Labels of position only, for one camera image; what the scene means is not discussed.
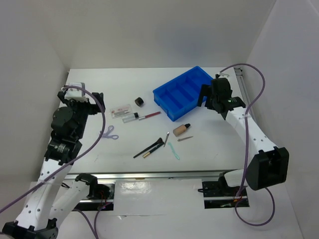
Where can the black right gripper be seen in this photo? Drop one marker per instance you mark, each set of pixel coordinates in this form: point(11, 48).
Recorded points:
point(206, 91)

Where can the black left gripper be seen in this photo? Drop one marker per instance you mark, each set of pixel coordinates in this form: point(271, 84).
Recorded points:
point(94, 107)

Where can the purple eyelash curler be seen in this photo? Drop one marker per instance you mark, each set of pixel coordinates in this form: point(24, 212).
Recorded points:
point(108, 134)

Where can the beige foundation bottle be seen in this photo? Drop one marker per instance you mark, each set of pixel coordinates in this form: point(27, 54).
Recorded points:
point(181, 129)

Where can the metal tweezers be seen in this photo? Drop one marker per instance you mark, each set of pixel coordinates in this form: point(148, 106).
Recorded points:
point(185, 138)

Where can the clear tube black cap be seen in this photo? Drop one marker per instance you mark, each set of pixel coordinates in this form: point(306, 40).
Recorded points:
point(130, 117)

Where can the silver small tool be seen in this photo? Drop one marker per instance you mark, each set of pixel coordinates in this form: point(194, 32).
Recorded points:
point(166, 139)

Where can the small black round jar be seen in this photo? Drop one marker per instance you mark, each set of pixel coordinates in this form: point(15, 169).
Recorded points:
point(139, 102)

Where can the red lip gloss tube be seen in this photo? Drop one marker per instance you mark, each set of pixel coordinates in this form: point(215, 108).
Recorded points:
point(149, 116)

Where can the teal plastic applicator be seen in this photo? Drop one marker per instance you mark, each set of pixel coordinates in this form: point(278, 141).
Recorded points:
point(173, 151)

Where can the green gold mascara pencil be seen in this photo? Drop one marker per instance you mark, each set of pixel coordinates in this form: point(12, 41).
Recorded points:
point(153, 149)

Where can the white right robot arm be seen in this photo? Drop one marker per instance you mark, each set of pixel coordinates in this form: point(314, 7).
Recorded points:
point(265, 164)

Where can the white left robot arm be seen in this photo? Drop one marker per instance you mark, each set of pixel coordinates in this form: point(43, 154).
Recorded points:
point(43, 213)

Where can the black makeup brush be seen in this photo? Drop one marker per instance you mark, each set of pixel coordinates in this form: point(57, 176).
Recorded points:
point(150, 147)

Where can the blue compartment tray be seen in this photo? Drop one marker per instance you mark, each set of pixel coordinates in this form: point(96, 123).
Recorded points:
point(179, 96)

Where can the clear false eyelash case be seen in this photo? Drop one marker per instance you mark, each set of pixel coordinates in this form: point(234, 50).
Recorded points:
point(121, 111)

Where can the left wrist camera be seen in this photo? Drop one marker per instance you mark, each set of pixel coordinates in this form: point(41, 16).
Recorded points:
point(74, 93)

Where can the aluminium side rail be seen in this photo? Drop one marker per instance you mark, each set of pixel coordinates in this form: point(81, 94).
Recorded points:
point(240, 78)

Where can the aluminium front rail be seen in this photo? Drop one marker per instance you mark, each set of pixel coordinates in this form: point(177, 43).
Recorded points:
point(206, 175)

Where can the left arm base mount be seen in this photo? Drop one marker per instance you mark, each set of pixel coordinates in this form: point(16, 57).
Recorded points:
point(103, 199)

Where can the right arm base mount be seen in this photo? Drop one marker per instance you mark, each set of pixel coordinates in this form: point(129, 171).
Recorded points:
point(217, 195)

